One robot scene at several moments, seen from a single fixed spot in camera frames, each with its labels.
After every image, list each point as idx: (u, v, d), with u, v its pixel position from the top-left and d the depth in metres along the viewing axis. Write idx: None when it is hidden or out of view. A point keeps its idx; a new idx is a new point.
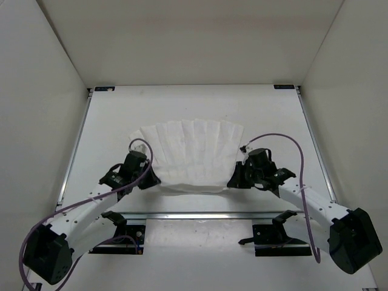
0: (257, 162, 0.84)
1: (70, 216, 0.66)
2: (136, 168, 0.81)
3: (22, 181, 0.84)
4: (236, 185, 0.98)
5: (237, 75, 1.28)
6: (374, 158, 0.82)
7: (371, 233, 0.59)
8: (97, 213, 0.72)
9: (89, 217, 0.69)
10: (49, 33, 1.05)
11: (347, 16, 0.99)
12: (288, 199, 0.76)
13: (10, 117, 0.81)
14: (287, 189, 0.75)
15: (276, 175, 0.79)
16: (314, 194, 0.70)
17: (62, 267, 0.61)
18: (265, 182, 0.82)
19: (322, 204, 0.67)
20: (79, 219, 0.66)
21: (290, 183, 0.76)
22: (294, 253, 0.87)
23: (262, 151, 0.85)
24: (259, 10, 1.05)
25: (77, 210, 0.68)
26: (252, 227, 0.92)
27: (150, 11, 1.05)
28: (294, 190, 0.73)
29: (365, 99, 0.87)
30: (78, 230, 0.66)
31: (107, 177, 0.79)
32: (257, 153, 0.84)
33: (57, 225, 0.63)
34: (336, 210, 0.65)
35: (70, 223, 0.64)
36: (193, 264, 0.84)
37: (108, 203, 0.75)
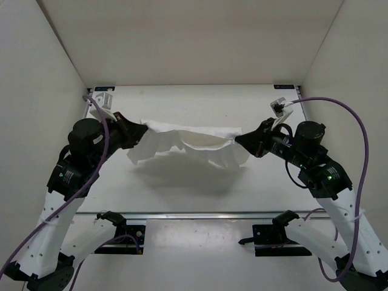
0: (307, 147, 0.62)
1: (33, 248, 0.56)
2: (88, 145, 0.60)
3: (22, 181, 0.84)
4: (256, 154, 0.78)
5: (237, 75, 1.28)
6: (374, 158, 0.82)
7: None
8: (63, 225, 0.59)
9: (55, 237, 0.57)
10: (50, 33, 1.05)
11: (346, 16, 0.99)
12: (328, 210, 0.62)
13: (11, 117, 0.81)
14: (339, 208, 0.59)
15: (330, 179, 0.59)
16: (367, 227, 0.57)
17: (62, 277, 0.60)
18: (309, 176, 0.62)
19: (371, 247, 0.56)
20: (43, 250, 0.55)
21: (344, 200, 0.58)
22: (293, 253, 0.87)
23: (321, 137, 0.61)
24: (259, 10, 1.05)
25: (39, 239, 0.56)
26: (252, 227, 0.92)
27: (150, 12, 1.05)
28: (346, 214, 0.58)
29: (365, 99, 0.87)
30: (52, 253, 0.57)
31: (54, 178, 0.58)
32: (314, 138, 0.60)
33: (26, 264, 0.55)
34: (383, 259, 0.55)
35: (37, 259, 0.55)
36: (193, 264, 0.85)
37: (73, 208, 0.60)
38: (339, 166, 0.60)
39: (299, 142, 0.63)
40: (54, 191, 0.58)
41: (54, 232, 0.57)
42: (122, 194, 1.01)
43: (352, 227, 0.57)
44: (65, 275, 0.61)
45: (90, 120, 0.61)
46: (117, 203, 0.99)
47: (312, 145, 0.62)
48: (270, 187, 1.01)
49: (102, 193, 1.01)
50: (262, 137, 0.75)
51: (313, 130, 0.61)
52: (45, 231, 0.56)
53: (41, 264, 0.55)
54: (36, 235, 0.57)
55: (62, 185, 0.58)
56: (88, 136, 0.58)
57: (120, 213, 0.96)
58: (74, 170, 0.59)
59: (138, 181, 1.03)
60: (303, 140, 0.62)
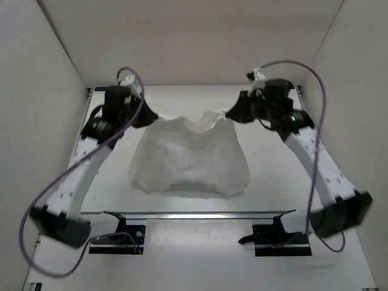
0: (273, 97, 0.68)
1: (62, 188, 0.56)
2: (121, 106, 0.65)
3: (22, 180, 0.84)
4: (239, 120, 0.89)
5: (237, 76, 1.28)
6: (374, 158, 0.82)
7: (362, 214, 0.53)
8: (90, 174, 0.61)
9: (84, 182, 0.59)
10: (50, 32, 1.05)
11: (346, 16, 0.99)
12: (295, 151, 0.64)
13: (10, 117, 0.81)
14: (300, 143, 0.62)
15: (294, 120, 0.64)
16: (326, 160, 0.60)
17: (80, 231, 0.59)
18: (275, 122, 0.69)
19: (331, 176, 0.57)
20: (73, 190, 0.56)
21: (305, 137, 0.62)
22: (293, 254, 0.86)
23: (284, 85, 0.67)
24: (259, 10, 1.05)
25: (69, 179, 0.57)
26: (252, 227, 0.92)
27: (150, 12, 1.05)
28: (307, 147, 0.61)
29: (365, 99, 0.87)
30: (77, 200, 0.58)
31: (88, 128, 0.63)
32: (276, 85, 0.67)
33: (54, 203, 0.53)
34: (344, 185, 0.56)
35: (66, 199, 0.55)
36: (193, 263, 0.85)
37: (102, 158, 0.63)
38: (305, 113, 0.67)
39: (265, 93, 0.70)
40: (86, 138, 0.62)
41: (83, 177, 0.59)
42: (123, 194, 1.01)
43: (312, 157, 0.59)
44: (82, 232, 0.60)
45: (122, 85, 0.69)
46: (117, 203, 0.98)
47: (276, 94, 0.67)
48: (270, 187, 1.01)
49: (102, 193, 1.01)
50: (242, 102, 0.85)
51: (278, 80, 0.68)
52: (75, 174, 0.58)
53: (69, 204, 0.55)
54: (66, 177, 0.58)
55: (94, 134, 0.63)
56: (123, 93, 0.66)
57: (121, 213, 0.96)
58: (107, 123, 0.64)
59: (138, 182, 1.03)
60: (270, 89, 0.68)
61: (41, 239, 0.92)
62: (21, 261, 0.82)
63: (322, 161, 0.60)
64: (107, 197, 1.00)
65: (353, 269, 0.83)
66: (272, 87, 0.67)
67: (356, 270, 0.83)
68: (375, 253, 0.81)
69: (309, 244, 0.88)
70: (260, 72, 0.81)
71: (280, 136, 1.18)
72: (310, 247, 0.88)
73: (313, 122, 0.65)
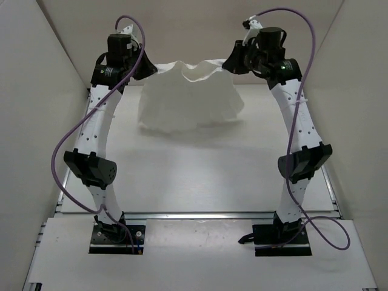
0: (267, 43, 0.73)
1: (86, 132, 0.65)
2: (123, 50, 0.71)
3: (22, 180, 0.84)
4: (234, 71, 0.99)
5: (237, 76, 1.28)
6: (374, 158, 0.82)
7: (322, 159, 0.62)
8: (108, 116, 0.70)
9: (103, 123, 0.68)
10: (50, 32, 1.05)
11: (345, 16, 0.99)
12: (277, 99, 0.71)
13: (10, 117, 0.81)
14: (284, 92, 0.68)
15: (283, 69, 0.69)
16: (304, 109, 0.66)
17: (110, 170, 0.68)
18: (265, 68, 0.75)
19: (304, 128, 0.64)
20: (97, 132, 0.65)
21: (288, 87, 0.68)
22: (293, 253, 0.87)
23: (278, 32, 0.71)
24: (259, 10, 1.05)
25: (91, 123, 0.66)
26: (252, 227, 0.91)
27: (150, 12, 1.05)
28: (290, 99, 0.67)
29: (364, 99, 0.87)
30: (101, 140, 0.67)
31: (97, 74, 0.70)
32: (271, 33, 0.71)
33: (82, 145, 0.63)
34: (313, 137, 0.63)
35: (93, 140, 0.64)
36: (193, 263, 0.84)
37: (114, 102, 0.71)
38: (294, 61, 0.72)
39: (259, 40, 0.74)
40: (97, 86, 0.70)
41: (103, 119, 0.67)
42: (123, 194, 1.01)
43: (292, 110, 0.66)
44: (111, 169, 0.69)
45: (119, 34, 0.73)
46: (117, 204, 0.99)
47: (270, 40, 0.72)
48: (269, 187, 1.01)
49: None
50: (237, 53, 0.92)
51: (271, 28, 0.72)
52: (96, 119, 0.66)
53: (95, 145, 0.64)
54: (88, 122, 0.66)
55: (102, 79, 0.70)
56: (124, 38, 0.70)
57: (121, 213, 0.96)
58: (113, 68, 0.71)
59: (139, 182, 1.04)
60: (261, 36, 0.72)
61: (41, 238, 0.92)
62: (20, 261, 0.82)
63: (301, 112, 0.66)
64: None
65: (353, 269, 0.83)
66: (265, 34, 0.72)
67: (356, 270, 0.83)
68: (375, 253, 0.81)
69: (309, 244, 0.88)
70: (256, 20, 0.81)
71: (279, 136, 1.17)
72: (310, 247, 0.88)
73: (301, 74, 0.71)
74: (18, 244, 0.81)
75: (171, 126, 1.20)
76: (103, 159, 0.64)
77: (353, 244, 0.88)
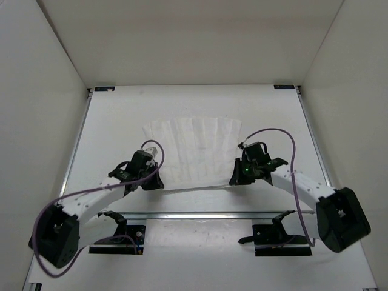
0: (252, 155, 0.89)
1: (82, 199, 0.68)
2: (143, 164, 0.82)
3: (22, 180, 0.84)
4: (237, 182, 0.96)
5: (237, 76, 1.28)
6: (374, 159, 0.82)
7: (358, 212, 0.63)
8: (105, 201, 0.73)
9: (99, 205, 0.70)
10: (49, 32, 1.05)
11: (346, 16, 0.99)
12: (284, 186, 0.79)
13: (10, 117, 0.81)
14: (280, 175, 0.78)
15: (270, 164, 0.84)
16: (303, 177, 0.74)
17: (69, 250, 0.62)
18: (259, 171, 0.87)
19: (311, 185, 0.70)
20: (90, 203, 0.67)
21: (280, 170, 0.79)
22: (293, 254, 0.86)
23: (257, 144, 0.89)
24: (259, 10, 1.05)
25: (90, 195, 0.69)
26: (252, 227, 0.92)
27: (150, 11, 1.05)
28: (285, 176, 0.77)
29: (365, 100, 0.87)
30: (87, 215, 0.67)
31: (117, 173, 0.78)
32: (251, 145, 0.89)
33: (70, 207, 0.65)
34: (323, 189, 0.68)
35: (80, 207, 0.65)
36: (193, 263, 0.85)
37: (116, 195, 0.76)
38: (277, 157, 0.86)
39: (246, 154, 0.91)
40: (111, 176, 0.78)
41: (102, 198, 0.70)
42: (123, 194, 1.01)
43: (290, 181, 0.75)
44: (70, 251, 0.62)
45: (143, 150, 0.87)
46: (117, 204, 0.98)
47: (252, 151, 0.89)
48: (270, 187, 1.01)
49: None
50: (239, 168, 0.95)
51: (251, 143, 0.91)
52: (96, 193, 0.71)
53: (80, 211, 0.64)
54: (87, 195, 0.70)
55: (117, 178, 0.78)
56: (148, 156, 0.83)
57: (121, 213, 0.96)
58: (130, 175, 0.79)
59: None
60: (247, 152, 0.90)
61: None
62: (20, 261, 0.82)
63: (301, 179, 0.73)
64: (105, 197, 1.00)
65: (353, 269, 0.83)
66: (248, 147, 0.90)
67: (356, 269, 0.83)
68: (375, 253, 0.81)
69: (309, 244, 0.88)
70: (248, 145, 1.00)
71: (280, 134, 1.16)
72: (310, 247, 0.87)
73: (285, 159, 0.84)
74: (18, 244, 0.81)
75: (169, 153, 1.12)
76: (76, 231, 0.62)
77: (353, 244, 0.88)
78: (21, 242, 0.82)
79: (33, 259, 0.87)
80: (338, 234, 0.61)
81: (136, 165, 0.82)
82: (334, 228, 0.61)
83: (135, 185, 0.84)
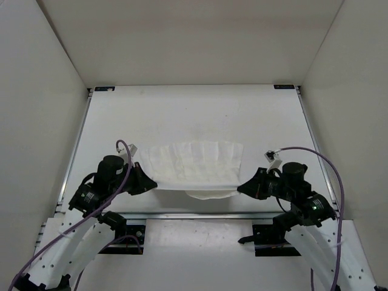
0: (292, 181, 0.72)
1: (45, 259, 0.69)
2: (112, 175, 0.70)
3: (22, 181, 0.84)
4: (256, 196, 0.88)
5: (237, 76, 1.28)
6: (374, 159, 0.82)
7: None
8: (74, 243, 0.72)
9: (66, 253, 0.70)
10: (50, 33, 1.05)
11: (346, 16, 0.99)
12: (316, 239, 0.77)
13: (10, 117, 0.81)
14: (324, 238, 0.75)
15: (316, 208, 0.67)
16: (348, 256, 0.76)
17: None
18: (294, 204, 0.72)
19: (354, 273, 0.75)
20: (54, 261, 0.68)
21: (327, 230, 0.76)
22: (293, 254, 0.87)
23: (302, 170, 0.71)
24: (259, 10, 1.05)
25: (53, 250, 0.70)
26: (252, 227, 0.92)
27: (150, 12, 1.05)
28: (329, 240, 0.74)
29: (365, 100, 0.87)
30: (58, 271, 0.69)
31: (77, 197, 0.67)
32: (294, 171, 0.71)
33: (36, 273, 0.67)
34: (365, 281, 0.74)
35: (46, 270, 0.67)
36: (193, 263, 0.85)
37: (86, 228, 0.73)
38: (324, 197, 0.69)
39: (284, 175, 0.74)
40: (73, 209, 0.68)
41: (65, 248, 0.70)
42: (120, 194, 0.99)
43: (333, 253, 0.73)
44: None
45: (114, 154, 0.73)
46: (115, 204, 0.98)
47: (294, 177, 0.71)
48: None
49: None
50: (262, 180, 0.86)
51: (294, 167, 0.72)
52: (59, 245, 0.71)
53: (46, 276, 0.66)
54: (51, 250, 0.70)
55: (82, 205, 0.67)
56: (114, 166, 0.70)
57: (119, 213, 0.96)
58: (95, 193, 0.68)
59: None
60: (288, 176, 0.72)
61: (41, 238, 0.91)
62: (20, 261, 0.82)
63: (345, 256, 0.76)
64: None
65: None
66: (290, 173, 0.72)
67: None
68: (375, 253, 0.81)
69: None
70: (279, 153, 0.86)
71: (280, 134, 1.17)
72: None
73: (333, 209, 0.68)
74: (18, 244, 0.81)
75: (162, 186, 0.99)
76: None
77: (353, 243, 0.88)
78: (22, 242, 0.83)
79: None
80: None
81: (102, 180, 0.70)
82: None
83: None
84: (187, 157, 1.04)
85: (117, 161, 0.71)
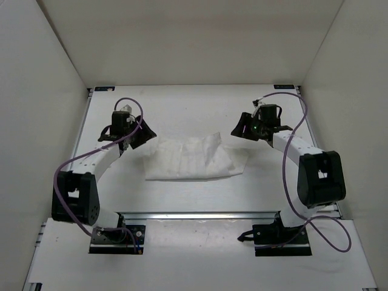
0: (265, 116, 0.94)
1: (87, 162, 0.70)
2: (123, 122, 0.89)
3: (22, 180, 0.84)
4: (242, 135, 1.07)
5: (237, 76, 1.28)
6: (374, 159, 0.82)
7: (338, 176, 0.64)
8: (106, 162, 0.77)
9: (102, 164, 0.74)
10: (50, 33, 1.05)
11: (346, 16, 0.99)
12: (282, 148, 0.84)
13: (9, 117, 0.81)
14: (280, 137, 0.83)
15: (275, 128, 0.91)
16: (299, 140, 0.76)
17: (94, 207, 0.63)
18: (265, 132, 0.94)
19: (302, 145, 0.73)
20: (96, 162, 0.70)
21: (283, 133, 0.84)
22: (294, 254, 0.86)
23: (273, 107, 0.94)
24: (259, 10, 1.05)
25: (91, 157, 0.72)
26: (252, 226, 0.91)
27: (150, 12, 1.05)
28: (285, 137, 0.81)
29: (364, 100, 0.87)
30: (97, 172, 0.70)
31: (103, 137, 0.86)
32: (267, 107, 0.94)
33: (79, 168, 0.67)
34: (314, 149, 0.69)
35: (88, 166, 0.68)
36: (193, 263, 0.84)
37: (114, 154, 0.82)
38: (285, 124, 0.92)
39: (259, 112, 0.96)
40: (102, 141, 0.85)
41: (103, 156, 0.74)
42: (123, 194, 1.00)
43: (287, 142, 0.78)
44: (94, 208, 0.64)
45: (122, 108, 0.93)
46: (117, 204, 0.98)
47: (267, 112, 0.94)
48: (270, 186, 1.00)
49: (101, 191, 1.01)
50: (246, 122, 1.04)
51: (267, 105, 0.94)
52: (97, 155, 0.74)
53: (91, 168, 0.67)
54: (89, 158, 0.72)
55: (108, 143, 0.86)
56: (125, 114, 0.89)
57: (120, 213, 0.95)
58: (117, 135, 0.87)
59: (136, 183, 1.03)
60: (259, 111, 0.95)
61: (41, 238, 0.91)
62: (20, 261, 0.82)
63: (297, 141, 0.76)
64: (103, 197, 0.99)
65: (353, 270, 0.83)
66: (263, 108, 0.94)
67: (356, 268, 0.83)
68: (374, 254, 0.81)
69: (309, 244, 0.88)
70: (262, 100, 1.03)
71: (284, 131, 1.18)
72: (310, 247, 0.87)
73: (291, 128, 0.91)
74: (18, 244, 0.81)
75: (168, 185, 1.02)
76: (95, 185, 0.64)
77: (353, 243, 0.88)
78: (21, 242, 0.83)
79: (33, 259, 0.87)
80: (314, 191, 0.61)
81: (118, 126, 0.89)
82: (311, 187, 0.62)
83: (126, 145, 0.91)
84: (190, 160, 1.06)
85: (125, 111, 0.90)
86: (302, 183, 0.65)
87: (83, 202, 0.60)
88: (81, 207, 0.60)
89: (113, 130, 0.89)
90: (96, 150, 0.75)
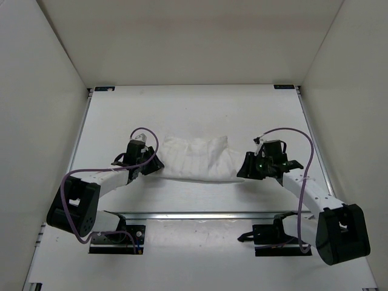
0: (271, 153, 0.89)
1: (97, 174, 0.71)
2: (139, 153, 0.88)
3: (22, 180, 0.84)
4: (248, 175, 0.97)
5: (236, 76, 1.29)
6: (374, 159, 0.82)
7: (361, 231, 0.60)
8: (114, 182, 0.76)
9: (110, 182, 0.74)
10: (50, 33, 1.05)
11: (346, 16, 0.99)
12: (292, 190, 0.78)
13: (10, 118, 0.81)
14: (291, 178, 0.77)
15: (284, 164, 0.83)
16: (314, 185, 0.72)
17: (90, 217, 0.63)
18: (272, 168, 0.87)
19: (321, 195, 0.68)
20: (105, 177, 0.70)
21: (294, 173, 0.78)
22: (293, 254, 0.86)
23: (277, 143, 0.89)
24: (259, 11, 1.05)
25: (102, 173, 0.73)
26: (252, 227, 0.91)
27: (149, 13, 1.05)
28: (297, 179, 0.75)
29: (364, 100, 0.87)
30: (103, 187, 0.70)
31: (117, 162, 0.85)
32: (271, 143, 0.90)
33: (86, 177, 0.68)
34: (331, 201, 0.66)
35: (96, 178, 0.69)
36: (192, 264, 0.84)
37: (121, 179, 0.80)
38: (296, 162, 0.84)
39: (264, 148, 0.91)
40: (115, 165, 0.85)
41: (113, 176, 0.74)
42: (123, 196, 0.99)
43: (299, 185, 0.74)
44: (89, 219, 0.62)
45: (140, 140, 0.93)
46: (117, 203, 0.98)
47: (271, 148, 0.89)
48: (270, 187, 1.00)
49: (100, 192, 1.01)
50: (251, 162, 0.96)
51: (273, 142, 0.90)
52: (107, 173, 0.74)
53: (98, 180, 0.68)
54: (100, 173, 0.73)
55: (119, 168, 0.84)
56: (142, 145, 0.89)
57: (121, 213, 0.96)
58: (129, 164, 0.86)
59: (136, 183, 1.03)
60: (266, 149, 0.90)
61: (41, 238, 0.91)
62: (19, 261, 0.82)
63: (310, 185, 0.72)
64: (103, 197, 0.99)
65: (353, 270, 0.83)
66: (269, 145, 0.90)
67: (356, 268, 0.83)
68: (375, 253, 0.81)
69: None
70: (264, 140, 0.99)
71: (287, 132, 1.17)
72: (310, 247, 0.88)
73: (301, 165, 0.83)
74: (17, 243, 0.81)
75: (168, 185, 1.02)
76: (97, 199, 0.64)
77: None
78: (20, 241, 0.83)
79: (33, 259, 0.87)
80: (335, 248, 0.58)
81: (131, 154, 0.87)
82: (333, 242, 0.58)
83: (136, 175, 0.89)
84: (190, 160, 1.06)
85: (142, 142, 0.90)
86: (321, 237, 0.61)
87: (79, 211, 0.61)
88: (80, 216, 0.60)
89: (127, 158, 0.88)
90: (106, 168, 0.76)
